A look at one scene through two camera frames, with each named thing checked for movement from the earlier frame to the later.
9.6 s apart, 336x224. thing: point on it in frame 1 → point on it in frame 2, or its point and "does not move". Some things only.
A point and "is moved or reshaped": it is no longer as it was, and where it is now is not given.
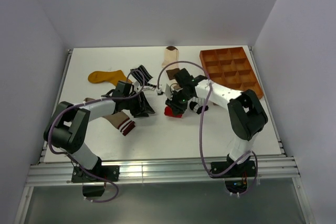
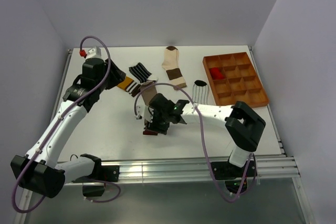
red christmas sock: x=168 y=112 is moved or reshaped
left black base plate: x=111 y=172 does not move
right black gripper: x=177 y=108 → x=154 y=126
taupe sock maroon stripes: x=120 y=119 → x=149 y=93
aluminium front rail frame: x=155 y=171 does not move
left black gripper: x=143 y=108 → x=117 y=76
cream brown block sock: x=171 y=57 does not move
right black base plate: x=247 y=170 does not move
